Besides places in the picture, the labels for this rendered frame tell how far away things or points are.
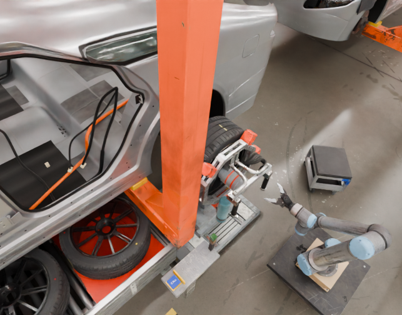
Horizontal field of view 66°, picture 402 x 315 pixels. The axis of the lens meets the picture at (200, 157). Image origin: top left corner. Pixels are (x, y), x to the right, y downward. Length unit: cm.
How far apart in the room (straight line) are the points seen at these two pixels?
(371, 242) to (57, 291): 190
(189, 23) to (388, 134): 389
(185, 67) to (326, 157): 250
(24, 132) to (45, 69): 66
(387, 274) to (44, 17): 321
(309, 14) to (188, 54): 327
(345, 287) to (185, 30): 227
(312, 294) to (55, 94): 252
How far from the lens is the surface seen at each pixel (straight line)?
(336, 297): 273
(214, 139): 207
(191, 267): 236
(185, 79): 116
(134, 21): 179
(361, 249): 191
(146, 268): 243
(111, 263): 235
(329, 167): 334
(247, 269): 291
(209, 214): 282
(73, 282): 262
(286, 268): 266
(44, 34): 161
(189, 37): 107
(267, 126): 402
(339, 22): 434
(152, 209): 230
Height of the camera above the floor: 266
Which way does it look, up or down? 50 degrees down
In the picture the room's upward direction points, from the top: 6 degrees clockwise
